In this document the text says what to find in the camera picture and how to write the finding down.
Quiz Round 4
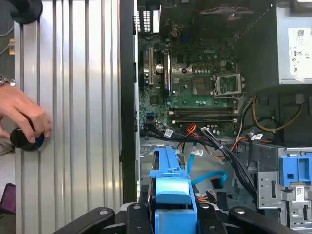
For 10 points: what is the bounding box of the yellow wire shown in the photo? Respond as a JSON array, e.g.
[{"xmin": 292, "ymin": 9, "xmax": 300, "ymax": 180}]
[{"xmin": 252, "ymin": 94, "xmax": 305, "ymax": 133}]

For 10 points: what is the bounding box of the metal optical drive cage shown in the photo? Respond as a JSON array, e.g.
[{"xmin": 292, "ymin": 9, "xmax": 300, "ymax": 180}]
[{"xmin": 255, "ymin": 146, "xmax": 312, "ymax": 231}]

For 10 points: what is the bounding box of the CPU socket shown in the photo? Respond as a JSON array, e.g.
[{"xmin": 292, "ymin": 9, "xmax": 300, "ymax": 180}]
[{"xmin": 211, "ymin": 74, "xmax": 245, "ymax": 96}]

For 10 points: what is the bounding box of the grey power supply unit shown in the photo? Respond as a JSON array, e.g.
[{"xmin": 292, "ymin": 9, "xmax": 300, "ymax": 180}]
[{"xmin": 276, "ymin": 0, "xmax": 312, "ymax": 85}]

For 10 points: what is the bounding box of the blue plastic drive latch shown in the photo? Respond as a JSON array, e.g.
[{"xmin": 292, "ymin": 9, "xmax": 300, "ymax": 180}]
[{"xmin": 279, "ymin": 151, "xmax": 312, "ymax": 188}]

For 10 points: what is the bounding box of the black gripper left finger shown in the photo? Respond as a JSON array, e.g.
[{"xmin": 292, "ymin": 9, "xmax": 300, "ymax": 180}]
[{"xmin": 52, "ymin": 203, "xmax": 156, "ymax": 234}]

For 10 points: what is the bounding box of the black PC case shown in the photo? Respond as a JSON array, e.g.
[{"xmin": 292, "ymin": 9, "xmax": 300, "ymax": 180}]
[{"xmin": 119, "ymin": 0, "xmax": 312, "ymax": 234}]

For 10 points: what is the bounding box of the person's bare hand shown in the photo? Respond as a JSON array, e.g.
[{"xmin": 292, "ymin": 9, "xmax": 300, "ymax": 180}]
[{"xmin": 0, "ymin": 85, "xmax": 52, "ymax": 153}]

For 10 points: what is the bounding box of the green motherboard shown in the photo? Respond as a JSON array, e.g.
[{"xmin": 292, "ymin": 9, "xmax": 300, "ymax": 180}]
[{"xmin": 140, "ymin": 21, "xmax": 244, "ymax": 137}]

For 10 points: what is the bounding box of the black rounded object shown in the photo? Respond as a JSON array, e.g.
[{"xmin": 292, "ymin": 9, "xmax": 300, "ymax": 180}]
[{"xmin": 11, "ymin": 0, "xmax": 44, "ymax": 25}]

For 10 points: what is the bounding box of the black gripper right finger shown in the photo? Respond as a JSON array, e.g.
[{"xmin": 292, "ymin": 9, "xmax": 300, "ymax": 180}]
[{"xmin": 198, "ymin": 203, "xmax": 297, "ymax": 234}]

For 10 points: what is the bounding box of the hard disk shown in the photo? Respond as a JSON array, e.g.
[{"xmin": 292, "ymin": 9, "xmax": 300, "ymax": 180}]
[{"xmin": 148, "ymin": 146, "xmax": 202, "ymax": 234}]

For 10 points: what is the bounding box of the black RAM slot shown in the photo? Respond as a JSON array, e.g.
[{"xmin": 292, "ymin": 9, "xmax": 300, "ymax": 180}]
[
  {"xmin": 169, "ymin": 108, "xmax": 239, "ymax": 116},
  {"xmin": 170, "ymin": 116, "xmax": 239, "ymax": 123}
]

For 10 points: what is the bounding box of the blue disk data wire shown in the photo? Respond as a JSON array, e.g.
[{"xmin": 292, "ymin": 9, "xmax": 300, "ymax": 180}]
[{"xmin": 188, "ymin": 142, "xmax": 228, "ymax": 190}]

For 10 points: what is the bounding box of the disk power wire black plug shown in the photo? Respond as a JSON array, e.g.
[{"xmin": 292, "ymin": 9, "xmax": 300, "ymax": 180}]
[{"xmin": 195, "ymin": 191, "xmax": 229, "ymax": 212}]

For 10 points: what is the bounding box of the silver wristwatch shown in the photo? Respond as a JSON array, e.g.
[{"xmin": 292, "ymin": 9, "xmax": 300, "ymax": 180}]
[{"xmin": 0, "ymin": 75, "xmax": 16, "ymax": 87}]

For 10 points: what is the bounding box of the black cable bundle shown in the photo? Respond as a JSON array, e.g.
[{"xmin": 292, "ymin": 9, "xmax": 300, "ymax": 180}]
[{"xmin": 143, "ymin": 124, "xmax": 259, "ymax": 205}]

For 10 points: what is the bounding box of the dark purple object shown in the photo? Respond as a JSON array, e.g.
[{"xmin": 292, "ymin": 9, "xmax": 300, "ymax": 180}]
[{"xmin": 0, "ymin": 182, "xmax": 17, "ymax": 215}]

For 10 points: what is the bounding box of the round black tool blue ring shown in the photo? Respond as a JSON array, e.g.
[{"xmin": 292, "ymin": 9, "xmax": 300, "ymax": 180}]
[{"xmin": 9, "ymin": 126, "xmax": 46, "ymax": 152}]

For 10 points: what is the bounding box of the orange red wire bundle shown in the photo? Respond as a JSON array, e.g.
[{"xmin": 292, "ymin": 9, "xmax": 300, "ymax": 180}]
[{"xmin": 186, "ymin": 122, "xmax": 241, "ymax": 159}]

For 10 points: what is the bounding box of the black graphics card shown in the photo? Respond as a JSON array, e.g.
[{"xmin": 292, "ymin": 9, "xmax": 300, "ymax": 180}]
[{"xmin": 162, "ymin": 52, "xmax": 172, "ymax": 98}]

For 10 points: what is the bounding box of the metal socket cover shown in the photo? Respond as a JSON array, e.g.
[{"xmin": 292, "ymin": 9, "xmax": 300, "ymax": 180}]
[{"xmin": 191, "ymin": 77, "xmax": 213, "ymax": 96}]

